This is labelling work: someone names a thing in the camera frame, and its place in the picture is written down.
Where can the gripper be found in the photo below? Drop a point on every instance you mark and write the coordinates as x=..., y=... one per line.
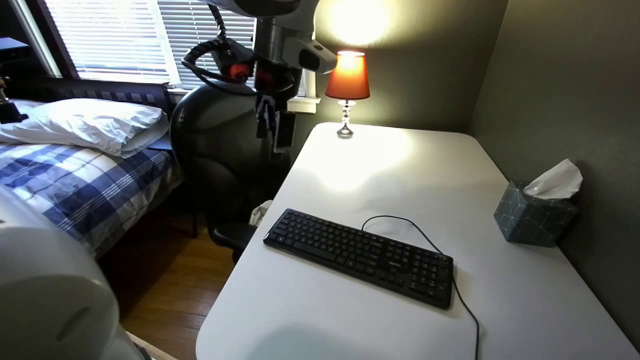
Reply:
x=274, y=82

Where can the black keyboard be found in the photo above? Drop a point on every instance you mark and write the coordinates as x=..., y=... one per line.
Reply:
x=360, y=255

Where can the black office chair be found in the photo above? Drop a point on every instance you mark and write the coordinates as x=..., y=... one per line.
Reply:
x=220, y=145

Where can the white cloth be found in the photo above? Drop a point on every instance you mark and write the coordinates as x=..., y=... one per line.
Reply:
x=260, y=212

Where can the table lamp with orange shade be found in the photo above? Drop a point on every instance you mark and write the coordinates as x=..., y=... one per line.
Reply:
x=348, y=77

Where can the dark wooden bed headboard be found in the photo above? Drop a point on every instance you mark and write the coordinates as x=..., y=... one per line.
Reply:
x=115, y=92

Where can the window with white blinds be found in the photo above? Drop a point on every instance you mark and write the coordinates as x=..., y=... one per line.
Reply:
x=120, y=40

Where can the white pillow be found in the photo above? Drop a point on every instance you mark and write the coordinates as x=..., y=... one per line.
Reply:
x=85, y=125

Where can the blue plaid blanket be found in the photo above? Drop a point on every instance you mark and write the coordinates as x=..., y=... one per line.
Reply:
x=85, y=190

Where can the dark patterned tissue box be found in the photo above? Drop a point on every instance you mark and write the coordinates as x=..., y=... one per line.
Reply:
x=530, y=220

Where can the white tissue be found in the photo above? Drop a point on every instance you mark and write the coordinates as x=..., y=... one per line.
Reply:
x=555, y=182

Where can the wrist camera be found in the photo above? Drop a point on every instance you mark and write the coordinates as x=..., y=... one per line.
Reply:
x=235, y=59

